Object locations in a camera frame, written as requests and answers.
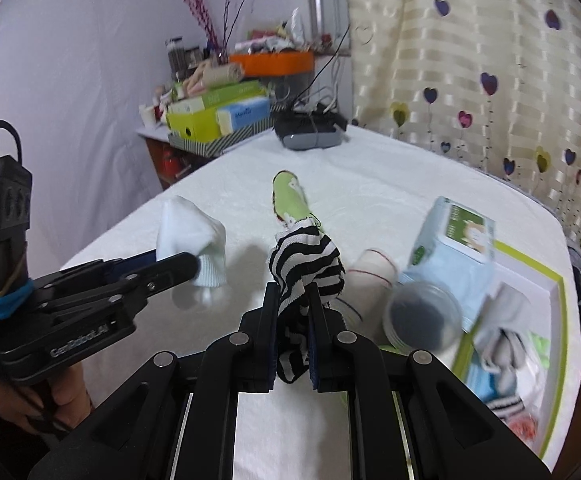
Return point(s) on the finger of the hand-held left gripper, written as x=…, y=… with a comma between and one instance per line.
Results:
x=135, y=261
x=170, y=267

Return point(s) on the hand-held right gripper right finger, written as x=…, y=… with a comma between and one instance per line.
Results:
x=312, y=357

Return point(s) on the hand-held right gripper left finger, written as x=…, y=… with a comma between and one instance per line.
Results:
x=272, y=360

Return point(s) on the pale blue white sock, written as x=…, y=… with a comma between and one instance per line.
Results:
x=193, y=240

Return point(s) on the black white striped sock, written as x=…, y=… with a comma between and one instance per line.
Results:
x=505, y=405
x=303, y=265

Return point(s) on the light grey sock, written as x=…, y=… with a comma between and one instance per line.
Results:
x=502, y=330

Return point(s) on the white tray with green edge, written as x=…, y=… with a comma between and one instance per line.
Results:
x=562, y=310

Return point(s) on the person's left hand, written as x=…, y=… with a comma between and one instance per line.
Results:
x=63, y=402

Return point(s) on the wooden shelf unit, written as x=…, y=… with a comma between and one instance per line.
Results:
x=155, y=160

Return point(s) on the red bottle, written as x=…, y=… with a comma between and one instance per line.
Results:
x=170, y=164

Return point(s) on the cream sock with red stripes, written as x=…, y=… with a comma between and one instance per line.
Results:
x=373, y=272

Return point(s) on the clear jar with dark lid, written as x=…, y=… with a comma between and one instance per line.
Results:
x=423, y=315

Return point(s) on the striped cardboard tray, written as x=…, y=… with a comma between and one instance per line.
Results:
x=205, y=147

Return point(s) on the green and white sock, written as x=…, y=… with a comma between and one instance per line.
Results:
x=290, y=197

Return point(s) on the lime green box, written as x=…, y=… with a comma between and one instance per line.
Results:
x=190, y=122

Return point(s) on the white paper cup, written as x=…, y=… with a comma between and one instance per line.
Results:
x=148, y=115

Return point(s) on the light blue cloth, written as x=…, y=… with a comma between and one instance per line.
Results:
x=480, y=382

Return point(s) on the blue tissue pack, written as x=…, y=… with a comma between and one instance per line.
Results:
x=244, y=114

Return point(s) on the green and white flat box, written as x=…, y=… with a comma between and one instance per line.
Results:
x=220, y=96

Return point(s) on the pale blue wipes pack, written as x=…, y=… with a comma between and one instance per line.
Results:
x=455, y=245

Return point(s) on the pink plush cloth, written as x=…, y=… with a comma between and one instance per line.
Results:
x=196, y=79

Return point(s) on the grey black headset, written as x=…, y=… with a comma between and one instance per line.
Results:
x=310, y=132

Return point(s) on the beige fabric roll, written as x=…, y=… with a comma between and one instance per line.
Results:
x=224, y=74

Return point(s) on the glass jar with dark lid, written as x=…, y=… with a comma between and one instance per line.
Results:
x=176, y=60

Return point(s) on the pink patterned sock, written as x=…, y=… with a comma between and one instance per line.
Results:
x=526, y=426

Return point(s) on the orange box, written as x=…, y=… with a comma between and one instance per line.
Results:
x=275, y=65

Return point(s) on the pile of colourful packets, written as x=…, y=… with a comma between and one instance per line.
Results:
x=275, y=35

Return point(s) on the pink flower branches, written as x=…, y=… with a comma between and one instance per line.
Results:
x=205, y=5

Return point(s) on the heart print curtain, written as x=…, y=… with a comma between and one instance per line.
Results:
x=470, y=60

